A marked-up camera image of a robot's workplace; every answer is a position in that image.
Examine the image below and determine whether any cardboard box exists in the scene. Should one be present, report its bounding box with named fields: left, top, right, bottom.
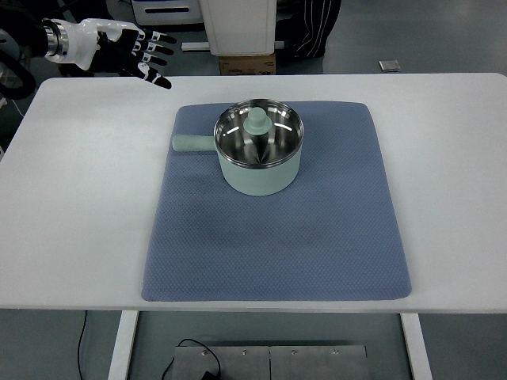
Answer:
left=219, top=54, right=276, bottom=76

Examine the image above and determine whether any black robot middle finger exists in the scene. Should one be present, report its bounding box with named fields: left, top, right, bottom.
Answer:
left=144, top=41, right=173, bottom=55

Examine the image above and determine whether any metal base plate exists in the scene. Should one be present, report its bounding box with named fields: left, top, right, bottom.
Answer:
left=169, top=345, right=371, bottom=379

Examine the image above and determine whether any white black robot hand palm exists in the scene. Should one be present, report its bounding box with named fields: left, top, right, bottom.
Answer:
left=43, top=18, right=145, bottom=76

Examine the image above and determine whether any white table leg left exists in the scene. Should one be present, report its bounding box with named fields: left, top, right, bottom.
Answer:
left=107, top=310, right=139, bottom=380

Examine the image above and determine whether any glass lid with green knob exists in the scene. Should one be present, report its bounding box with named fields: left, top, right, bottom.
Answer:
left=214, top=99, right=303, bottom=169

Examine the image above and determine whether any person in striped trousers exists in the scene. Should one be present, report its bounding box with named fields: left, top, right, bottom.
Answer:
left=275, top=0, right=341, bottom=62

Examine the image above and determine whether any black cable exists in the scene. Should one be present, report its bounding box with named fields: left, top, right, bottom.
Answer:
left=76, top=310, right=223, bottom=380

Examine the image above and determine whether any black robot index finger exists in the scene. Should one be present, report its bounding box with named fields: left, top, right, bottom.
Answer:
left=141, top=53, right=166, bottom=67

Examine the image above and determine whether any white table leg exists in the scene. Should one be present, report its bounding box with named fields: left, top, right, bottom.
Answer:
left=107, top=310, right=139, bottom=380
left=400, top=313, right=433, bottom=380

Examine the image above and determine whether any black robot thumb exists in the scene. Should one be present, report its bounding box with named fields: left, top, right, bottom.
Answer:
left=137, top=63, right=172, bottom=89

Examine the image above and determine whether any white appliance with dark slot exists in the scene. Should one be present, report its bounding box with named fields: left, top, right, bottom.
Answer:
left=132, top=0, right=203, bottom=25

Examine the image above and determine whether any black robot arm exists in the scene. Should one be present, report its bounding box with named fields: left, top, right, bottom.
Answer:
left=1, top=1, right=176, bottom=100

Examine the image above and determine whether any blue textured mat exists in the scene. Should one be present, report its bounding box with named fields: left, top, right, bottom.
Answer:
left=142, top=101, right=411, bottom=302

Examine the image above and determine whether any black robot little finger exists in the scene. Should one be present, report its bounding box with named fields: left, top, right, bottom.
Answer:
left=132, top=29, right=146, bottom=54

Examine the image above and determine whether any white table leg right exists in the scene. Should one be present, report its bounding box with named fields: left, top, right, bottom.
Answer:
left=400, top=313, right=433, bottom=380

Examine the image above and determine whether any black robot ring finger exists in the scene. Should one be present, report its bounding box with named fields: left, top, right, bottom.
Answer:
left=147, top=30, right=177, bottom=44

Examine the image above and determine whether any grey floor plate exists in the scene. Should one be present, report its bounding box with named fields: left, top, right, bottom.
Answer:
left=378, top=59, right=401, bottom=73

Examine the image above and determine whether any white cabinet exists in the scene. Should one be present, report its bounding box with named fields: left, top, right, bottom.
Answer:
left=199, top=0, right=276, bottom=56

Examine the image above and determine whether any green pot with handle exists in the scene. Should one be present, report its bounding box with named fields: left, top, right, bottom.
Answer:
left=170, top=97, right=305, bottom=198

